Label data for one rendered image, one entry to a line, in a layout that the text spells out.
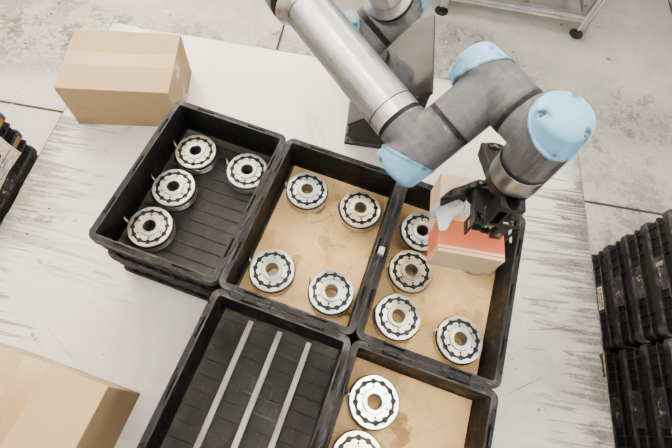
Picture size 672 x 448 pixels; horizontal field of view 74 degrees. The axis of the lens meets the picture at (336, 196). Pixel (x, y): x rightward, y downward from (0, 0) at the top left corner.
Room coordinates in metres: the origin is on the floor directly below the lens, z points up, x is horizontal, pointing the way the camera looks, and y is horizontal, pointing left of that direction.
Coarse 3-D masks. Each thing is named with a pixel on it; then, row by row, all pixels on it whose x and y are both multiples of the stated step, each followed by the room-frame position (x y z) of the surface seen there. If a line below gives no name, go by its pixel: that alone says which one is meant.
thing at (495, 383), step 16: (400, 192) 0.52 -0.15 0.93; (400, 208) 0.48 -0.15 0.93; (384, 240) 0.39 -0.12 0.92; (384, 256) 0.36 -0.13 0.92; (512, 272) 0.37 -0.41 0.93; (512, 288) 0.33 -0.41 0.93; (368, 304) 0.25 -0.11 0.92; (512, 304) 0.30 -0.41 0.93; (368, 336) 0.18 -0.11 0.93; (400, 352) 0.16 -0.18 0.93; (448, 368) 0.15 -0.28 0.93; (496, 368) 0.16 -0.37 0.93; (480, 384) 0.13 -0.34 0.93; (496, 384) 0.13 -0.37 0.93
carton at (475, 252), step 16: (448, 176) 0.46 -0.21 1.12; (432, 192) 0.46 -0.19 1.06; (432, 224) 0.38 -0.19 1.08; (432, 240) 0.34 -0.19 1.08; (448, 240) 0.33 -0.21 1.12; (464, 240) 0.34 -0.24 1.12; (480, 240) 0.34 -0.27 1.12; (496, 240) 0.35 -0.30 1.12; (432, 256) 0.31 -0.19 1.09; (448, 256) 0.31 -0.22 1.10; (464, 256) 0.31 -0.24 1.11; (480, 256) 0.31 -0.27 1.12; (496, 256) 0.32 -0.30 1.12; (480, 272) 0.31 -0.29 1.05
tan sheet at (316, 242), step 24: (336, 192) 0.54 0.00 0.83; (288, 216) 0.45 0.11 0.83; (312, 216) 0.47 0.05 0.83; (336, 216) 0.48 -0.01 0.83; (264, 240) 0.38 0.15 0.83; (288, 240) 0.39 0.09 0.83; (312, 240) 0.40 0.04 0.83; (336, 240) 0.41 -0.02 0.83; (360, 240) 0.42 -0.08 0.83; (312, 264) 0.34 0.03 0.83; (336, 264) 0.35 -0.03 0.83; (360, 264) 0.36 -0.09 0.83; (312, 312) 0.23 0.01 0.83
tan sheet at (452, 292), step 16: (416, 208) 0.54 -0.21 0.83; (384, 272) 0.35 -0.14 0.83; (432, 272) 0.37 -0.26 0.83; (448, 272) 0.38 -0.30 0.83; (464, 272) 0.39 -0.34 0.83; (384, 288) 0.32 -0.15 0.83; (432, 288) 0.34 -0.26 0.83; (448, 288) 0.34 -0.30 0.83; (464, 288) 0.35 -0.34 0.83; (480, 288) 0.36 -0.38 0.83; (416, 304) 0.29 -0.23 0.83; (432, 304) 0.30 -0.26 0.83; (448, 304) 0.30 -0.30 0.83; (464, 304) 0.31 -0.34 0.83; (480, 304) 0.32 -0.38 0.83; (368, 320) 0.24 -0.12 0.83; (400, 320) 0.25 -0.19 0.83; (432, 320) 0.26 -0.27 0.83; (480, 320) 0.28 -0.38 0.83; (416, 336) 0.22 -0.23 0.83; (432, 336) 0.23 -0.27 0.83; (416, 352) 0.18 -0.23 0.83; (432, 352) 0.19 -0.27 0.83; (464, 368) 0.17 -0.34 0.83
